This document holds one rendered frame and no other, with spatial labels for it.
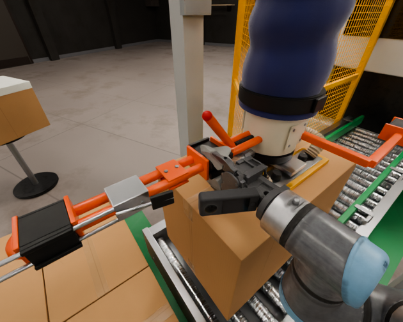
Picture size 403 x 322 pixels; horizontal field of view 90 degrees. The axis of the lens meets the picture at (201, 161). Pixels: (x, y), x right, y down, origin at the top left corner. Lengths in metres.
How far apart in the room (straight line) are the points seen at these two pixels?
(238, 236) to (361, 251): 0.25
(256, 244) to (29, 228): 0.43
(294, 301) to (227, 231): 0.18
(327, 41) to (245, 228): 0.45
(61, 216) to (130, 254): 0.75
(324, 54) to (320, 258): 0.40
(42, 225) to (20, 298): 0.85
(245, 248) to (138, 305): 0.63
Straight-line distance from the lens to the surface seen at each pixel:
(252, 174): 0.42
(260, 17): 0.54
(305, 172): 0.72
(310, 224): 0.36
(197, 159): 0.48
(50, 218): 0.43
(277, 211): 0.37
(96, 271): 1.15
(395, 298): 0.49
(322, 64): 0.55
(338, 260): 0.35
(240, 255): 0.49
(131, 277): 1.09
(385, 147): 0.71
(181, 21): 1.50
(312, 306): 0.44
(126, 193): 0.42
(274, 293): 1.05
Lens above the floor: 1.50
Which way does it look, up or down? 37 degrees down
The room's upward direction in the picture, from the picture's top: straight up
